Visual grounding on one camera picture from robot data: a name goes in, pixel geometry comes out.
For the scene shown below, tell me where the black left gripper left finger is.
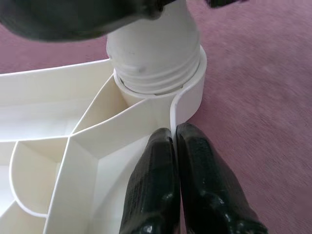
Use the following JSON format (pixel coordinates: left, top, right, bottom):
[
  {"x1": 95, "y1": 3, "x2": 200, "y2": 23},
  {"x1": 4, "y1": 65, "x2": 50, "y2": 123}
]
[{"x1": 120, "y1": 128, "x2": 182, "y2": 234}]

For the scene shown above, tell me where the white plastic table top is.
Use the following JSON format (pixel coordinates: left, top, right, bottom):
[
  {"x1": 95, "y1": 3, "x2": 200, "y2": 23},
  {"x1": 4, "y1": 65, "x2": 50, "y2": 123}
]
[{"x1": 0, "y1": 45, "x2": 208, "y2": 234}]

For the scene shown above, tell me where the white plastic table leg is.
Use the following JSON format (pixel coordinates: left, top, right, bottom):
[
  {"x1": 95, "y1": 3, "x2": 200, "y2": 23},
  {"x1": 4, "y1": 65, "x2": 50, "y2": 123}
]
[{"x1": 105, "y1": 0, "x2": 202, "y2": 95}]

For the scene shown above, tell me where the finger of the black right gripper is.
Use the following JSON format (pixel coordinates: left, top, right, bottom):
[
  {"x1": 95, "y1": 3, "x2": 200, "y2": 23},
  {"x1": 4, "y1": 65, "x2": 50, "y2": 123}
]
[{"x1": 0, "y1": 0, "x2": 164, "y2": 41}]

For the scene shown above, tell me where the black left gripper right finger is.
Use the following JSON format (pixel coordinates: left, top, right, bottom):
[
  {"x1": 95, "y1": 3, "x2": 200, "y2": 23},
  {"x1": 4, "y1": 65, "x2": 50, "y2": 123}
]
[{"x1": 175, "y1": 122, "x2": 269, "y2": 234}]

